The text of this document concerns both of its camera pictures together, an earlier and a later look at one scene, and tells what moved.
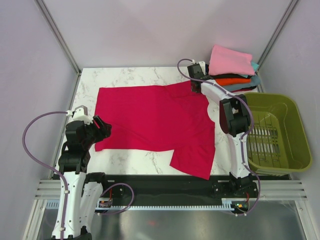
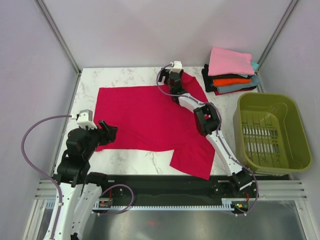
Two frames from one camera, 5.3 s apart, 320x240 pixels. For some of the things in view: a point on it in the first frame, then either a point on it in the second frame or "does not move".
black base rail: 168,190 does not move
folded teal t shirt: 255,66 does not move
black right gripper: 193,90 -> 164,72
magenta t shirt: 169,117 does not move
